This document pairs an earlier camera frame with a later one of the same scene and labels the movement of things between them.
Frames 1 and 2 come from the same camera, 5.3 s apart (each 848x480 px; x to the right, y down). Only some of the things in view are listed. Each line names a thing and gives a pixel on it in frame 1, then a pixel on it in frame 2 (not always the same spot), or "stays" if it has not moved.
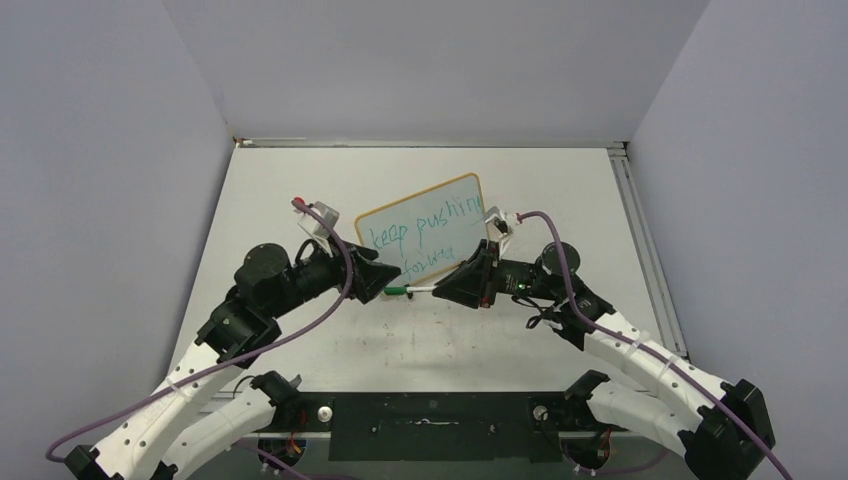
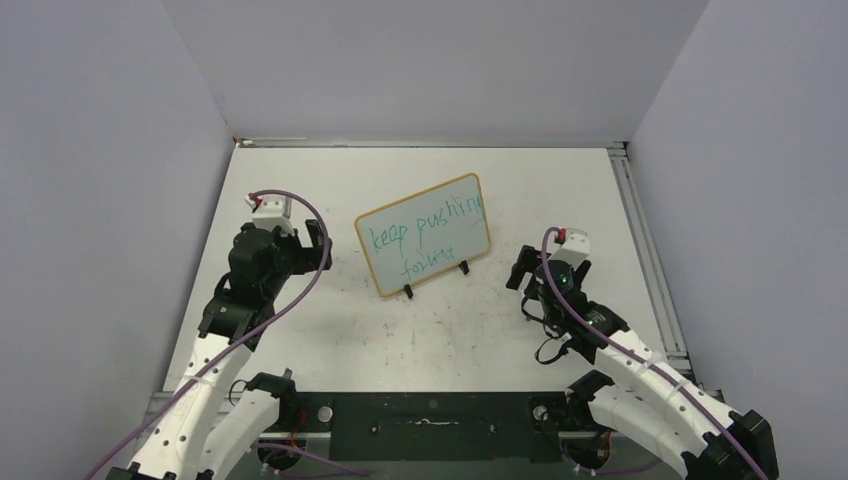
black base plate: [452, 427] stays
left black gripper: [368, 275] → [309, 258]
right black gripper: [475, 283] → [526, 264]
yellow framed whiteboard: [428, 233] stays
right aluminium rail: [669, 332] stays
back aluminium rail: [333, 143] stays
